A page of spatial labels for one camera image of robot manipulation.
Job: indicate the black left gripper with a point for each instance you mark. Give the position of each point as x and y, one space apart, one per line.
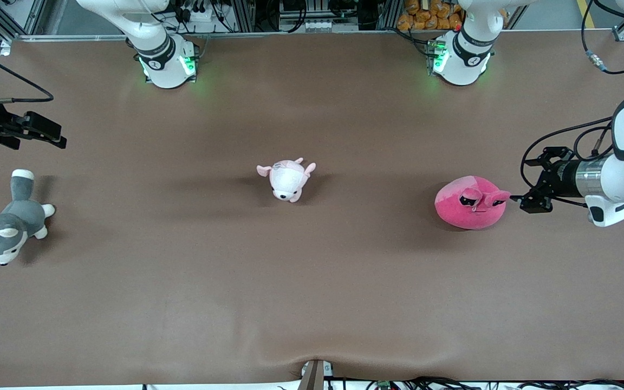
564 177

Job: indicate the hot pink round plush toy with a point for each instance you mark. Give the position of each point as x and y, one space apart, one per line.
463 216

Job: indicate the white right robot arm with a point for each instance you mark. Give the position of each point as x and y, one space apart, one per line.
157 43

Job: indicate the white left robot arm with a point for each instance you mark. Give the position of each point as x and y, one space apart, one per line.
466 59

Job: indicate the grey white plush husky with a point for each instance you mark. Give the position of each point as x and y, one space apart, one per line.
14 216

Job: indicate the white power strip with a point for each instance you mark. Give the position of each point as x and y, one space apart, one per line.
198 15

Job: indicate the orange snack packets bag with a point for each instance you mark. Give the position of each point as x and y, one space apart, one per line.
426 16

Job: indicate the brown table mat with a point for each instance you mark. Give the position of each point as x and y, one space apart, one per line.
312 281

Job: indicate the white terminal block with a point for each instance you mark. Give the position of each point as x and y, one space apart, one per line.
320 25

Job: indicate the silver corner bracket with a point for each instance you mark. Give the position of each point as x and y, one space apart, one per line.
623 32
4 47

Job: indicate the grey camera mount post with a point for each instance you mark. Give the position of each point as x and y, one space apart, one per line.
314 376

